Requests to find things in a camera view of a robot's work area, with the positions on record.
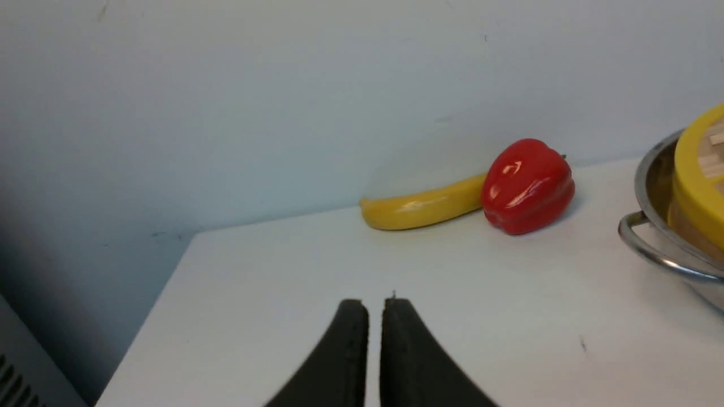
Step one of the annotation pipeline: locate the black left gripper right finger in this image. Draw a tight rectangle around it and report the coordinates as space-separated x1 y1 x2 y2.
380 298 496 406

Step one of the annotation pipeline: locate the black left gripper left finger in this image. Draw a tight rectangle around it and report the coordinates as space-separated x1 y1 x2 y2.
266 299 369 406

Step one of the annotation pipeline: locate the bamboo steamer basket yellow rim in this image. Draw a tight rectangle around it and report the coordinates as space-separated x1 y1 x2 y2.
667 198 723 263

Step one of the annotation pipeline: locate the woven bamboo steamer lid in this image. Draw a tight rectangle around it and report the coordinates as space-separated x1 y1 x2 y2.
673 103 723 250

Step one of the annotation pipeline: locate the stainless steel pot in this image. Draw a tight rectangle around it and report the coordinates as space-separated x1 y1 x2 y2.
618 129 723 311

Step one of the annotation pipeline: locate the yellow banana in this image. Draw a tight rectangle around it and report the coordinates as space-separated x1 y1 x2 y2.
359 173 487 230

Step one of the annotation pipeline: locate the red bell pepper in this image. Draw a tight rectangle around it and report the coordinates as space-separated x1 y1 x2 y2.
481 137 576 235

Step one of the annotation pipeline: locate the grey vented box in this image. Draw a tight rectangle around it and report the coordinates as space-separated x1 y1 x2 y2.
1 298 87 406

